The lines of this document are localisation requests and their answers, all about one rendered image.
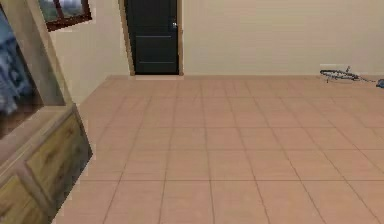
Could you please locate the brown framed window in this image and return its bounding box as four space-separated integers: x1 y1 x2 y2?
37 0 93 33

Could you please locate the black room door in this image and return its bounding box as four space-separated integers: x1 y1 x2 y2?
124 0 180 75

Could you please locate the wood closet with jackets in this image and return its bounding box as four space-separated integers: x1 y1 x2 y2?
0 0 94 224

